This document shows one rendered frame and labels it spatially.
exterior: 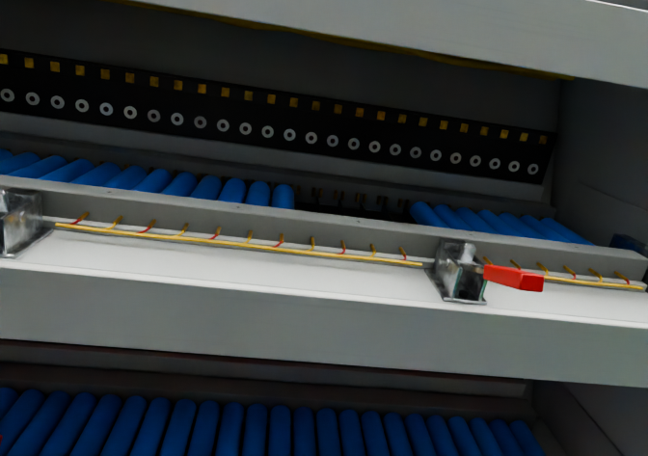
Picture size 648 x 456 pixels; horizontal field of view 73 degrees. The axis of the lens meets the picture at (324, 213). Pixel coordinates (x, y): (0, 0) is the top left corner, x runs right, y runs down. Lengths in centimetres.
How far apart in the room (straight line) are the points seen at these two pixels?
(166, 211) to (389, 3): 19
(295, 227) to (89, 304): 13
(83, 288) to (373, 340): 16
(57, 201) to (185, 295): 11
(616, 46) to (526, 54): 6
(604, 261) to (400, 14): 23
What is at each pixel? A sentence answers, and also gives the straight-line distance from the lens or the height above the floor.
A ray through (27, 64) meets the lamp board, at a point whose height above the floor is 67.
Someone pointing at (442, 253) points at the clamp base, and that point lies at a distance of 29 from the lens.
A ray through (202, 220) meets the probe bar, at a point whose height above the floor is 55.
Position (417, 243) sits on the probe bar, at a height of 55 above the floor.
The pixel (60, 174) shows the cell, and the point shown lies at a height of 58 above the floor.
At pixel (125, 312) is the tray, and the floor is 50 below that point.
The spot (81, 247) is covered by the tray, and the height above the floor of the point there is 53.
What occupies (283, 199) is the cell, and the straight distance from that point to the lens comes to 34.
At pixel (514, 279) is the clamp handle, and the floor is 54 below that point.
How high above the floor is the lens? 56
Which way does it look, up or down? 2 degrees up
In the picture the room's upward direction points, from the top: 7 degrees clockwise
